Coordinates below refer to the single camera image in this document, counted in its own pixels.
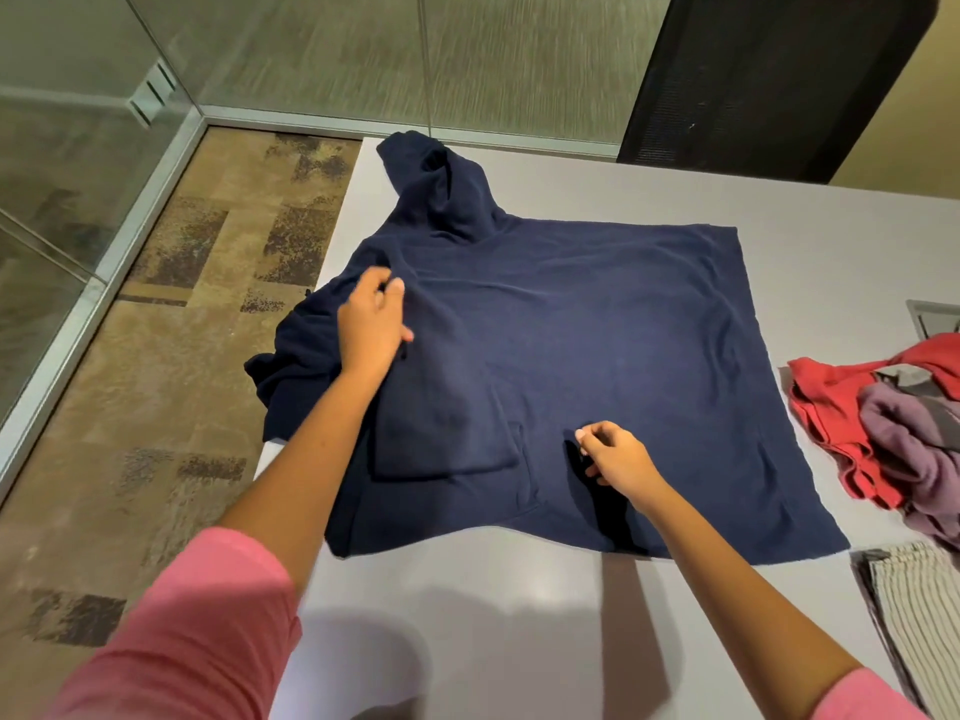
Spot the person's left pink sleeve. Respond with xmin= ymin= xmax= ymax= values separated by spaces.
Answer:
xmin=44 ymin=526 xmax=304 ymax=720

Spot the person's left hand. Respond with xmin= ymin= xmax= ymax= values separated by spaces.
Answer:
xmin=335 ymin=266 xmax=415 ymax=383

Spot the person's right hand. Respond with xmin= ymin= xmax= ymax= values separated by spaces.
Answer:
xmin=575 ymin=420 xmax=669 ymax=518

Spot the person's right forearm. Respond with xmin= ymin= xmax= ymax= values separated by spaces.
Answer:
xmin=641 ymin=483 xmax=864 ymax=720

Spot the red garment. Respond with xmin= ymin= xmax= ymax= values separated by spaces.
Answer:
xmin=787 ymin=333 xmax=960 ymax=511

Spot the mauve striped t-shirt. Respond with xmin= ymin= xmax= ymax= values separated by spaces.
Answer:
xmin=858 ymin=364 xmax=960 ymax=552

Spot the grey table cable hatch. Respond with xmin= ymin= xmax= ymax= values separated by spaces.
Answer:
xmin=905 ymin=299 xmax=960 ymax=342

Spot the striped knit top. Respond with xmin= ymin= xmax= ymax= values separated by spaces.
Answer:
xmin=851 ymin=540 xmax=960 ymax=720

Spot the navy blue hoodie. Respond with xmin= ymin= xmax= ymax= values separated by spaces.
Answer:
xmin=243 ymin=130 xmax=853 ymax=567

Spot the person's pink sleeve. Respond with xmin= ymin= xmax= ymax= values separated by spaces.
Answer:
xmin=44 ymin=526 xmax=304 ymax=720
xmin=809 ymin=666 xmax=931 ymax=720

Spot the black mesh office chair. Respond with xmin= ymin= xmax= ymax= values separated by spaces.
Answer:
xmin=616 ymin=0 xmax=943 ymax=185

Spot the person's left forearm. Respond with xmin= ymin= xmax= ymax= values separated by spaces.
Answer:
xmin=217 ymin=366 xmax=388 ymax=597

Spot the person's right pink sleeve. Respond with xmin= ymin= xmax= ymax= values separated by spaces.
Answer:
xmin=809 ymin=666 xmax=931 ymax=720

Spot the metal glass door bracket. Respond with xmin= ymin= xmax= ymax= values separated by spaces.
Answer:
xmin=125 ymin=59 xmax=180 ymax=128

